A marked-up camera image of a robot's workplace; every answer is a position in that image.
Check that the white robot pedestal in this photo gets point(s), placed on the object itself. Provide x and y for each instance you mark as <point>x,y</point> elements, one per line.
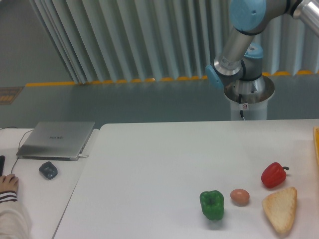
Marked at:
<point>249,99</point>

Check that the red bell pepper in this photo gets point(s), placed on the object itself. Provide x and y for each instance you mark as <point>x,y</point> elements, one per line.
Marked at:
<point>274,175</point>

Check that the brown egg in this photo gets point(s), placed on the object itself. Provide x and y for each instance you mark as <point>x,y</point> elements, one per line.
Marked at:
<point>240,196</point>

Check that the dark grey small case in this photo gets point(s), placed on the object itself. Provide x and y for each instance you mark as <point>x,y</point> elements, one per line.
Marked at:
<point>48,170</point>

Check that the person's hand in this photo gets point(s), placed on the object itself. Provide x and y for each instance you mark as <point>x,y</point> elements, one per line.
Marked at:
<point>9,183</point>

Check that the green bell pepper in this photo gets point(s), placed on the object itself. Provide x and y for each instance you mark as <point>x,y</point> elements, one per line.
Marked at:
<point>212,204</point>

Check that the triangular toast slice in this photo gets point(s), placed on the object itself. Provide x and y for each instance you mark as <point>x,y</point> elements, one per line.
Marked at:
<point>280,209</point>

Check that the striped cream sleeve forearm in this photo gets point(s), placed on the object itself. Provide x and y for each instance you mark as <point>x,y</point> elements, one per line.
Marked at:
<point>14,219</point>

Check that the silver closed laptop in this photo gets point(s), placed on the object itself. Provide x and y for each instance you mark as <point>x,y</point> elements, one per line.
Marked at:
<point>60,140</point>

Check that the black phone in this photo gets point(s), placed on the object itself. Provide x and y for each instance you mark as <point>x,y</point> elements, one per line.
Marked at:
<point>2,161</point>

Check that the yellow tray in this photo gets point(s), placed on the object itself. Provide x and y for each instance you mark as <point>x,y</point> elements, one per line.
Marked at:
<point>316,142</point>

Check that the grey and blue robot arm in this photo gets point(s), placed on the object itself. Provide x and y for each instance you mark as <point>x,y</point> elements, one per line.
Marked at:
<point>250,18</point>

